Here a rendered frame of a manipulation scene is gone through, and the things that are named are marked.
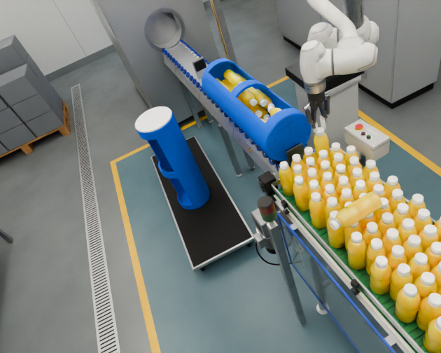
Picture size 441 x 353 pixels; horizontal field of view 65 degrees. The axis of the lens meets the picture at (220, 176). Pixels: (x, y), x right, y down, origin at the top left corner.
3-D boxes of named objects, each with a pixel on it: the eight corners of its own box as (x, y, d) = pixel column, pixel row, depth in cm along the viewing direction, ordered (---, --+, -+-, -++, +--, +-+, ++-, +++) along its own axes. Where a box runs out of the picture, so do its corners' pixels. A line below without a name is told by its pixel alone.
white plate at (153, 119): (147, 106, 258) (148, 107, 259) (127, 130, 243) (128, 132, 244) (178, 106, 246) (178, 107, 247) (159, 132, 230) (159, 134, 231)
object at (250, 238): (199, 145, 378) (194, 134, 368) (258, 247, 270) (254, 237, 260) (155, 166, 374) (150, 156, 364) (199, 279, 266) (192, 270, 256)
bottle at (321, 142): (323, 152, 184) (320, 125, 170) (333, 158, 179) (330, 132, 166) (313, 160, 182) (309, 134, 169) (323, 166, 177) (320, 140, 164)
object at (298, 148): (302, 157, 193) (299, 141, 184) (305, 160, 191) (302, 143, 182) (287, 166, 192) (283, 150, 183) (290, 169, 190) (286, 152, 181)
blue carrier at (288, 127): (243, 82, 255) (228, 49, 235) (316, 141, 192) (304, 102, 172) (211, 104, 254) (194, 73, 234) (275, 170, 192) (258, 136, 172)
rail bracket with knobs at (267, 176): (275, 181, 191) (271, 168, 184) (282, 188, 186) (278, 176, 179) (260, 190, 190) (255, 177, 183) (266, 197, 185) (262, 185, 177)
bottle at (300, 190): (311, 210, 170) (307, 185, 158) (297, 212, 172) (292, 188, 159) (310, 199, 175) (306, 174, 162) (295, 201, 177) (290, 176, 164)
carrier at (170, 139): (187, 183, 320) (173, 207, 304) (148, 106, 260) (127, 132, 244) (215, 186, 307) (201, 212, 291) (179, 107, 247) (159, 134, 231)
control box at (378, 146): (360, 133, 183) (360, 118, 176) (389, 153, 169) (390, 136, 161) (344, 142, 182) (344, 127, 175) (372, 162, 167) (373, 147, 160)
